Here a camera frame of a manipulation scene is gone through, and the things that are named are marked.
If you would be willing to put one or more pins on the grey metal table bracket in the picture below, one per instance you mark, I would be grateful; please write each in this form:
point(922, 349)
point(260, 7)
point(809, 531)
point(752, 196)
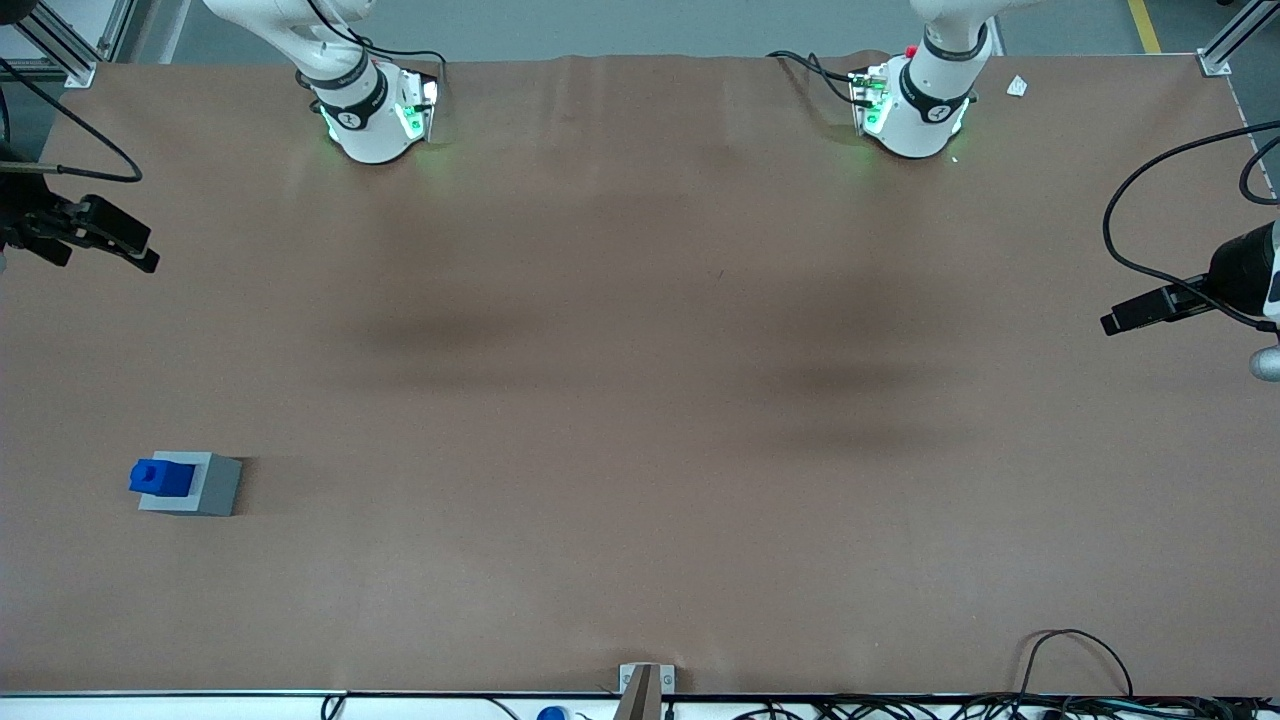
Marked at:
point(645, 690)

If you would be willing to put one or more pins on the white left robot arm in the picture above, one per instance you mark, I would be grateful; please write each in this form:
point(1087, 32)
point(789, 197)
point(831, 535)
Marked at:
point(925, 90)

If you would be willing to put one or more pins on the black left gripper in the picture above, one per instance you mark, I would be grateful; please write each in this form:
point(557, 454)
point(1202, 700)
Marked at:
point(1238, 270)

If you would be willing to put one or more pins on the gray plastic base block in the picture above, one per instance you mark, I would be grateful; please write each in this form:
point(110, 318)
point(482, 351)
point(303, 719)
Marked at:
point(215, 485)

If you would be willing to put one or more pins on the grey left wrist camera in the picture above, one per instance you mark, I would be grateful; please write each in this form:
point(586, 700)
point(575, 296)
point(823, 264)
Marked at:
point(1267, 362)

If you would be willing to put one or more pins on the small white paper scrap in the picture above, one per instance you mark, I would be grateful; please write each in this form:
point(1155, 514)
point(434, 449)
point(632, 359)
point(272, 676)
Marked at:
point(1017, 87)

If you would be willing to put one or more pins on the brown table cover sheet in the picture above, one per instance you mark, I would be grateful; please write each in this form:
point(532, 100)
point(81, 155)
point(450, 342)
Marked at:
point(640, 400)

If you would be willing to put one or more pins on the aluminium frame post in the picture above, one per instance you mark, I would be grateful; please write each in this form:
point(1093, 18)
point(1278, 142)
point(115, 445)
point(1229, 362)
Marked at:
point(65, 50)
point(1235, 40)

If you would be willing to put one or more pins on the blue plastic part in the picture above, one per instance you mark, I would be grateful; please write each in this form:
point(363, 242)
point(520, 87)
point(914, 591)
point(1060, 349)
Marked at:
point(160, 477)

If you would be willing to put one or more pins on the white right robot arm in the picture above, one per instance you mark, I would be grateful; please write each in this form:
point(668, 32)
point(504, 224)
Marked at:
point(365, 110)

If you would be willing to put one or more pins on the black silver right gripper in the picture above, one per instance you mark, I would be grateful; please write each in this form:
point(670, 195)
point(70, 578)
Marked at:
point(30, 222)

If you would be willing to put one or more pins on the blue round cap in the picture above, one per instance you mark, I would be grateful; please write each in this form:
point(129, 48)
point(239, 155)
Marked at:
point(551, 713)

